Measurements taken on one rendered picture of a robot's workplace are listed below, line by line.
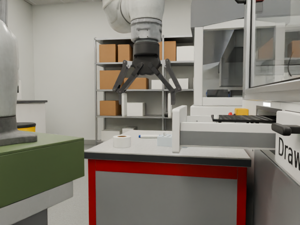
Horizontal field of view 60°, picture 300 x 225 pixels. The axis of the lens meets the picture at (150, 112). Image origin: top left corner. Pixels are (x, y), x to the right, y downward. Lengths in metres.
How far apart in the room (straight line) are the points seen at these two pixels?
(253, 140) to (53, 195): 0.47
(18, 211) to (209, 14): 1.39
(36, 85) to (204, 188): 5.17
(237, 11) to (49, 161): 1.34
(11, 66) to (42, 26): 5.31
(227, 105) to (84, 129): 4.12
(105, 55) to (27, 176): 4.29
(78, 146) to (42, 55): 5.20
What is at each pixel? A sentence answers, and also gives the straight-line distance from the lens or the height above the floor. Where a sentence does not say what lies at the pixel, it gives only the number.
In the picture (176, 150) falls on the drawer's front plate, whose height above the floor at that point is 0.83.
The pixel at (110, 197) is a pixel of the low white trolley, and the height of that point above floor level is 0.59.
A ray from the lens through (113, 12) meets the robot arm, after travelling 0.89.
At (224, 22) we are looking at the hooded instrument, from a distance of 1.63.
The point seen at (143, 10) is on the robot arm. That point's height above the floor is 1.19.
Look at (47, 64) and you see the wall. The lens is 5.73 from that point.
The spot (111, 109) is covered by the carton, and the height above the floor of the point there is 0.73.
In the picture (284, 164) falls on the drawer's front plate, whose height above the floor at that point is 0.83.
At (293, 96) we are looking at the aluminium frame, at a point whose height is 0.96.
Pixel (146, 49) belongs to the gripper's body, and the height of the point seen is 1.09.
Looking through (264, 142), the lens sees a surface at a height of 0.85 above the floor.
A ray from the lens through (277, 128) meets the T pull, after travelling 0.47.
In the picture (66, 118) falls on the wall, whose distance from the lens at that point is 5.54.
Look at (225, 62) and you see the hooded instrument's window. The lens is 1.61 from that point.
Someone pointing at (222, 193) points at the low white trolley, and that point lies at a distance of 0.94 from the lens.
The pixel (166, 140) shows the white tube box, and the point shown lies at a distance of 1.04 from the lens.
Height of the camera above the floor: 0.96
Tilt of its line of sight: 3 degrees down
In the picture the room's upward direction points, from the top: straight up
